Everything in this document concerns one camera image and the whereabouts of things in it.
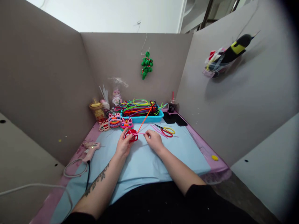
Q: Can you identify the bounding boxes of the pink and green lion head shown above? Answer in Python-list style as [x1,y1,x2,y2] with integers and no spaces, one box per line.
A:
[120,117,134,132]

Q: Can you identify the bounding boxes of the cup of white sticks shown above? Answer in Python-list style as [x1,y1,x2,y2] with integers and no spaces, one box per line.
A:
[98,84,111,110]

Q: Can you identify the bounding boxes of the black and yellow plush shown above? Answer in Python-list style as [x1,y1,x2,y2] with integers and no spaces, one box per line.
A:
[220,30,261,64]

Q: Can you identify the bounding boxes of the person's left hand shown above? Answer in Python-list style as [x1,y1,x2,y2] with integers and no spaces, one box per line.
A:
[116,130,135,160]

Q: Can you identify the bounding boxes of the pink and purple lion head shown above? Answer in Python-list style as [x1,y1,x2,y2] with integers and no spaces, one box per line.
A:
[107,112,123,129]

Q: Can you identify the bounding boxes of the yellow lidded drink bottle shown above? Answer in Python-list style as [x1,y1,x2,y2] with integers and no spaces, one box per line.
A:
[89,98,106,122]

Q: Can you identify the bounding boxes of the clear bag with pink doll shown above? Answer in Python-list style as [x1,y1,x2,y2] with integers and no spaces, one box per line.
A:
[108,77,129,108]

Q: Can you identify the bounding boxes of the blue plastic tray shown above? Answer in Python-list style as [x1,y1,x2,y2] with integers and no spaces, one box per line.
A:
[120,104,165,124]

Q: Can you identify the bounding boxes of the pink pipe cleaners bundle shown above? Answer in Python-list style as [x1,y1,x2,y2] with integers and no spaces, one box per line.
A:
[150,124,169,139]

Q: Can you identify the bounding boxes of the red and yellow handled scissors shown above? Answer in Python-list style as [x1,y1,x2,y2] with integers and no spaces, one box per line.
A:
[154,124,176,138]

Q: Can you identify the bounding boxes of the white and red lion head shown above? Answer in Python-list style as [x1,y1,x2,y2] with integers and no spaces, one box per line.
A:
[98,119,111,133]

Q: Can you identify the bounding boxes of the green hanging pipe cleaner ornament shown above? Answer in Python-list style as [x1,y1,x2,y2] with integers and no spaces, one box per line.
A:
[141,50,154,81]

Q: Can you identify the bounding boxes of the thin white cable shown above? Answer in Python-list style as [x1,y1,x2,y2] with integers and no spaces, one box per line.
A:
[63,158,89,179]

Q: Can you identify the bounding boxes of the dark drink cup red straw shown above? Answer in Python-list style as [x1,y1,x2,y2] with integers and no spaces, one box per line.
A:
[167,91,179,113]

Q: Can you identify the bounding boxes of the pink glue gun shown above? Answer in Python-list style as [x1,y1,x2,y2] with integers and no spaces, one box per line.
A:
[81,141,102,163]

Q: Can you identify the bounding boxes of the grey cardboard partition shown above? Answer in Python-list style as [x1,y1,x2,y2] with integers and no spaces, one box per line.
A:
[0,0,299,224]

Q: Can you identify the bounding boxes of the clear bag of craft items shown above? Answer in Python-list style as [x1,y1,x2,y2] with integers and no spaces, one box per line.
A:
[202,47,235,79]

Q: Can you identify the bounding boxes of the black cable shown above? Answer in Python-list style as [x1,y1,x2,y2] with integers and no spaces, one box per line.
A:
[85,160,92,191]

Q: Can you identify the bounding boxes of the red pipe cleaner craft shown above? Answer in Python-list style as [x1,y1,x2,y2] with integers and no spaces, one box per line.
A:
[124,128,139,142]

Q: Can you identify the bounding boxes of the person's right fingers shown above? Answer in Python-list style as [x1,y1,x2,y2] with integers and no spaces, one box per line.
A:
[143,130,155,142]

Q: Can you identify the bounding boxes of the metal wire hook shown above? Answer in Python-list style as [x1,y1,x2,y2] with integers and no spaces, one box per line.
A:
[141,32,149,55]

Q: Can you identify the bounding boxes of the pile of colourful pipe cleaners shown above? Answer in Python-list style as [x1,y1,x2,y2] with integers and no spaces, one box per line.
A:
[117,98,168,118]

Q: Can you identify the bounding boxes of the pink tablecloth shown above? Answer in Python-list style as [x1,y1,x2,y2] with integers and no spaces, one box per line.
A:
[29,108,232,224]

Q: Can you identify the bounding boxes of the person's body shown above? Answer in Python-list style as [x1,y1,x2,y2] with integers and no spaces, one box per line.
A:
[62,181,259,224]

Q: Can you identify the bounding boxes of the black phone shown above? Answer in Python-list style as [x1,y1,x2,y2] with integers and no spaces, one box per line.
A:
[162,112,176,124]
[175,114,188,127]

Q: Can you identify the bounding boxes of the long orange pipe cleaner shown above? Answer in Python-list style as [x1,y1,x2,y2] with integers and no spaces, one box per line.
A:
[136,102,156,134]

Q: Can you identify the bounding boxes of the person's right hand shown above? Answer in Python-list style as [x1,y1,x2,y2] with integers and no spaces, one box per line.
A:
[143,129,164,152]

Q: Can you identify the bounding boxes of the light blue mat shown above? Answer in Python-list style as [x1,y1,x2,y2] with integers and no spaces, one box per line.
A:
[50,123,211,224]

